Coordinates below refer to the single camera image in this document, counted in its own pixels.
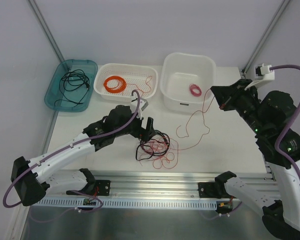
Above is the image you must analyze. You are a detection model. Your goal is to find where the thin black cable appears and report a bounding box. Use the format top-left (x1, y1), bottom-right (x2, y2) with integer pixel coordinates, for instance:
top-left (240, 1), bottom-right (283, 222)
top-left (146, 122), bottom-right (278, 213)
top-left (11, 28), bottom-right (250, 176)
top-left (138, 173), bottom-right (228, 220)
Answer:
top-left (54, 84), bottom-right (89, 108)

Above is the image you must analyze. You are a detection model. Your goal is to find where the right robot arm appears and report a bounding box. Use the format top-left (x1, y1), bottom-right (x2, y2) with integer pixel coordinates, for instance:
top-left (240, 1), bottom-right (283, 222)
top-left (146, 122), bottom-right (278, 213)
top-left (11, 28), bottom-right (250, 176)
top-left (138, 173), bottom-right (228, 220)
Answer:
top-left (211, 79), bottom-right (300, 240)

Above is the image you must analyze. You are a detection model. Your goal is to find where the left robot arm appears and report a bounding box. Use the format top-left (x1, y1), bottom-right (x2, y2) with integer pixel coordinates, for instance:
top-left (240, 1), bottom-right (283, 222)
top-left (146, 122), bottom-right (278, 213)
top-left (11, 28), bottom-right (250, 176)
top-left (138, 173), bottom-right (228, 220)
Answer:
top-left (2, 105), bottom-right (156, 208)

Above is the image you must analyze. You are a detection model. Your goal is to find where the white plastic tub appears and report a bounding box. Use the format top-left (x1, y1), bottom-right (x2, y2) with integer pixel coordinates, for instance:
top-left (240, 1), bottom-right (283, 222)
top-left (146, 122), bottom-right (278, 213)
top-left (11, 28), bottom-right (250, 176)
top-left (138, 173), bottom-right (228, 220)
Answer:
top-left (159, 52), bottom-right (217, 114)

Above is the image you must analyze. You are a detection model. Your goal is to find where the white perforated plastic basket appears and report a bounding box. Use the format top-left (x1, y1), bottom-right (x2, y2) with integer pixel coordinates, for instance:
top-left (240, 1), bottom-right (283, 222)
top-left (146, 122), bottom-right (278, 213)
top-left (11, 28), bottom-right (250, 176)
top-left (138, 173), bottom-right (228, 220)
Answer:
top-left (93, 63), bottom-right (158, 103)

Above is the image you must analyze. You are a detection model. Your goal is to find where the teal transparent plastic tray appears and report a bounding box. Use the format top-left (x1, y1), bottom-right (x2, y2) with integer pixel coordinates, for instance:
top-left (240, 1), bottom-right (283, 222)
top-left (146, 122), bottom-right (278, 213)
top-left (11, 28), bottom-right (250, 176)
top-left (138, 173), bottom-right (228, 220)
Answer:
top-left (44, 59), bottom-right (98, 113)

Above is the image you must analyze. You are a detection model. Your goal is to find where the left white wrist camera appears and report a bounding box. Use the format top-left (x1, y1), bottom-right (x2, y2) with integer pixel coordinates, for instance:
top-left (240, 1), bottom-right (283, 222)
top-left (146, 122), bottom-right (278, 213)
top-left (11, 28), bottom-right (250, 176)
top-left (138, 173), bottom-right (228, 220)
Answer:
top-left (130, 96), bottom-right (149, 119)

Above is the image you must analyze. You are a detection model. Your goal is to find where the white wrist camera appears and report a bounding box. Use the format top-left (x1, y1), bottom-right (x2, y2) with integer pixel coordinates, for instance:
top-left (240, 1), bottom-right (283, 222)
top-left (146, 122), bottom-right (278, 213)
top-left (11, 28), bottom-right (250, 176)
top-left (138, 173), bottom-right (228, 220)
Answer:
top-left (244, 63), bottom-right (275, 91)
top-left (130, 96), bottom-right (149, 119)

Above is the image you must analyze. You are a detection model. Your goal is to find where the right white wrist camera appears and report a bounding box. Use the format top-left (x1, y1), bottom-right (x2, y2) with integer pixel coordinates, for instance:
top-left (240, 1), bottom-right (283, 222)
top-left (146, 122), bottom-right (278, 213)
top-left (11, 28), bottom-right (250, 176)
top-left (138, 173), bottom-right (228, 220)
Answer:
top-left (244, 63), bottom-right (275, 91)

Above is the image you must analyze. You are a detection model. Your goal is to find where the pink wire coil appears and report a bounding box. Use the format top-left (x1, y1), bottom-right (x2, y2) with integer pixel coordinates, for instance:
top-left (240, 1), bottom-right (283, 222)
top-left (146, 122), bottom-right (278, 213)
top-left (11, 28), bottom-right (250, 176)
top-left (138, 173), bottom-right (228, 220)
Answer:
top-left (188, 83), bottom-right (203, 97)

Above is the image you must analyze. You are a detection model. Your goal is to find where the orange wire coil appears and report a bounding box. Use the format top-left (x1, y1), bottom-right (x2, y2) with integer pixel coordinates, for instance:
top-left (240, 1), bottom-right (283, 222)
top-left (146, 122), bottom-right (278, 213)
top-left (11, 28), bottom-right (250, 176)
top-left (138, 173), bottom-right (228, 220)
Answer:
top-left (103, 75), bottom-right (128, 94)

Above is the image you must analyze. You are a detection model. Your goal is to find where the aluminium mounting rail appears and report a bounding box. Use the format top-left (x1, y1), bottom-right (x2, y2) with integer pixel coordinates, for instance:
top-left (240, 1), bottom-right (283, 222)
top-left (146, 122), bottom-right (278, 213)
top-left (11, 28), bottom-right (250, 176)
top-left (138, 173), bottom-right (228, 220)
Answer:
top-left (20, 170), bottom-right (278, 201)

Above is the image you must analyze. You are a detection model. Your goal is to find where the white slotted cable duct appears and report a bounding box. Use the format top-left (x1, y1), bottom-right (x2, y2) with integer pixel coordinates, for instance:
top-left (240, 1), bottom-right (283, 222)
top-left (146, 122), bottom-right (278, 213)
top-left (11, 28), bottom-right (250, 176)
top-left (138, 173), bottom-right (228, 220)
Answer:
top-left (31, 197), bottom-right (219, 210)

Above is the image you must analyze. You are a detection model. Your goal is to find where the coiled black cable in tray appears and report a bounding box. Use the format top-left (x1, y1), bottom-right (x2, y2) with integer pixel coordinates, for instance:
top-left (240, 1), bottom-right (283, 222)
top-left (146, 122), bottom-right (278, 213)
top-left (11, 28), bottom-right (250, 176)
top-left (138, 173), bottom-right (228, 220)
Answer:
top-left (61, 69), bottom-right (91, 92)

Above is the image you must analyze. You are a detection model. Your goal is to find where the right aluminium frame post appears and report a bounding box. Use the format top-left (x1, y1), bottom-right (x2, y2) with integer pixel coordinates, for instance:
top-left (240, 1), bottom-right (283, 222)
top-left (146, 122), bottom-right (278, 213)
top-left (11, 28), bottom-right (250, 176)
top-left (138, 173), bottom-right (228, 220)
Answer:
top-left (240, 0), bottom-right (292, 77)

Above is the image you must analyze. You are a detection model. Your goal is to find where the aluminium frame post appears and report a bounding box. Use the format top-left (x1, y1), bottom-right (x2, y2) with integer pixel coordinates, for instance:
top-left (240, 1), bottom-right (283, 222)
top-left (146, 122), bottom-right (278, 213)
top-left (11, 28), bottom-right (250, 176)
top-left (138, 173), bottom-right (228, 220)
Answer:
top-left (26, 0), bottom-right (65, 62)
top-left (240, 0), bottom-right (292, 77)

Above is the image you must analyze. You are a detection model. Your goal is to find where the left aluminium frame post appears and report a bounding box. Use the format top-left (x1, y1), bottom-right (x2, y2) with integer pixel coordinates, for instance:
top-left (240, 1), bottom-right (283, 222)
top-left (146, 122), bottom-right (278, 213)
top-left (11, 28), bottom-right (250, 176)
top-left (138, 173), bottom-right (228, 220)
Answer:
top-left (26, 0), bottom-right (65, 62)

